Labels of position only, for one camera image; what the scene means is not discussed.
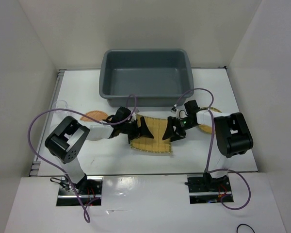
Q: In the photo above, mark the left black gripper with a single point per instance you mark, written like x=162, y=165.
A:
x=144, y=130

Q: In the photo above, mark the round green-rimmed bamboo plate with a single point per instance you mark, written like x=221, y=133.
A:
x=207, y=129

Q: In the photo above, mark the round orange woven plate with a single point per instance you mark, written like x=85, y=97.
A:
x=95, y=114

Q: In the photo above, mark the clear plastic cup near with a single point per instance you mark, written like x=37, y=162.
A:
x=53, y=128

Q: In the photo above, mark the square bamboo mat tray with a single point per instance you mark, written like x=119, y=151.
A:
x=157, y=127

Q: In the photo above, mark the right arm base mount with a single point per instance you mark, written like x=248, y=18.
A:
x=206, y=189

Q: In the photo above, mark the clear plastic cup far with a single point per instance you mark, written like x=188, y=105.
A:
x=60, y=104

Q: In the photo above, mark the grey plastic bin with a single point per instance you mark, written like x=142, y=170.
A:
x=157, y=77

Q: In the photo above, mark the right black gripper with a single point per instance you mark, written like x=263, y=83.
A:
x=169, y=130

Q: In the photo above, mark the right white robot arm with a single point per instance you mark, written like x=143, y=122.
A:
x=230, y=131

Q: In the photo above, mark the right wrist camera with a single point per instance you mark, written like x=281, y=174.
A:
x=191, y=107

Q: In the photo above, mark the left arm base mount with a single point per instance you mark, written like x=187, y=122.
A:
x=90, y=193

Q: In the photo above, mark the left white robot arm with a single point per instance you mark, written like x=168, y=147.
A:
x=67, y=139

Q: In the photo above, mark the clear plastic cup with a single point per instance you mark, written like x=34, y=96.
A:
x=53, y=128
x=60, y=104

